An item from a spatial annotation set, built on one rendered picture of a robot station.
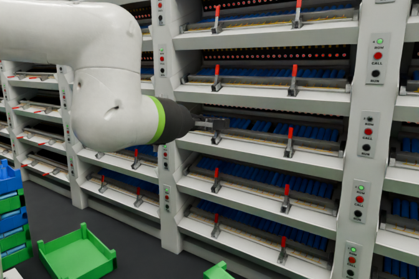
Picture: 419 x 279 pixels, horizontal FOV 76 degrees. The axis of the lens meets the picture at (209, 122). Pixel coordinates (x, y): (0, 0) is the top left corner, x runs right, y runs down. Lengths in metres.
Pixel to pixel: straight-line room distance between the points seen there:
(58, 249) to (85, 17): 1.20
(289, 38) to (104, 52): 0.56
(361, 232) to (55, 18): 0.87
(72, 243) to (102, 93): 1.16
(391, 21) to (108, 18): 0.63
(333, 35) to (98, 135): 0.63
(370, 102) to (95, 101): 0.65
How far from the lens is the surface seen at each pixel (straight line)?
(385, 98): 0.80
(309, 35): 0.83
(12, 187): 1.35
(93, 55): 0.43
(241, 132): 0.98
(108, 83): 0.42
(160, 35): 1.08
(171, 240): 1.30
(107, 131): 0.41
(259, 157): 0.91
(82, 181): 1.72
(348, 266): 0.98
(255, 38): 0.87
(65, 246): 1.49
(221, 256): 1.23
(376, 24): 0.80
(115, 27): 0.44
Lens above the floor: 0.81
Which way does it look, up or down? 12 degrees down
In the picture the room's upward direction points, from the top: straight up
